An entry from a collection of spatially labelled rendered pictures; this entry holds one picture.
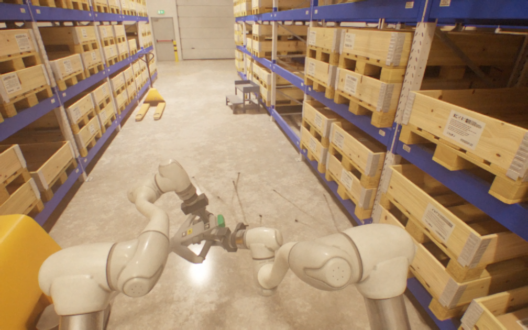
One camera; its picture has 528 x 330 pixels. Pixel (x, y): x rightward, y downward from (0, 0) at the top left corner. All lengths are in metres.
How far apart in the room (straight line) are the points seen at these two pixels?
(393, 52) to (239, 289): 2.12
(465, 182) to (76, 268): 1.79
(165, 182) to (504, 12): 1.73
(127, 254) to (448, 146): 1.64
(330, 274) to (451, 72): 2.14
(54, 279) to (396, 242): 0.88
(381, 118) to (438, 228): 0.88
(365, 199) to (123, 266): 2.12
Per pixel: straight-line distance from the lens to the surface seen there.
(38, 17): 4.01
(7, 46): 3.37
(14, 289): 1.96
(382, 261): 0.75
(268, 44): 6.63
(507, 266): 2.22
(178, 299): 2.40
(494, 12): 1.78
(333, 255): 0.66
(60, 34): 4.89
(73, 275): 0.88
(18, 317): 1.95
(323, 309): 2.32
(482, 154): 1.69
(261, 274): 1.20
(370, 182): 2.49
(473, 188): 1.81
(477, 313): 1.95
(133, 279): 0.80
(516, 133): 1.59
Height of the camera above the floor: 1.90
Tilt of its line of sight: 28 degrees down
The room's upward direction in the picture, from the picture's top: 1 degrees clockwise
